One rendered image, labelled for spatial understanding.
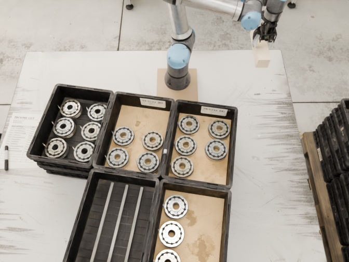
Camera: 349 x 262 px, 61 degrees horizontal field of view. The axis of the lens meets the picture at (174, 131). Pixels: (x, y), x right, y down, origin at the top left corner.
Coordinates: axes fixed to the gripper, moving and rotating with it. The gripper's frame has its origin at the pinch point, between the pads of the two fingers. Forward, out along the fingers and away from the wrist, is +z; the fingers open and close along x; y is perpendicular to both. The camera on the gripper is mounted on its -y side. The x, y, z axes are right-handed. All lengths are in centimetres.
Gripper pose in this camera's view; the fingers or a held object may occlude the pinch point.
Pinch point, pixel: (260, 44)
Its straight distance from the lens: 166.4
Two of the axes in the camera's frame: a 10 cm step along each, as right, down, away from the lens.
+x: 10.0, 0.0, -0.1
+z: 0.1, 4.5, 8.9
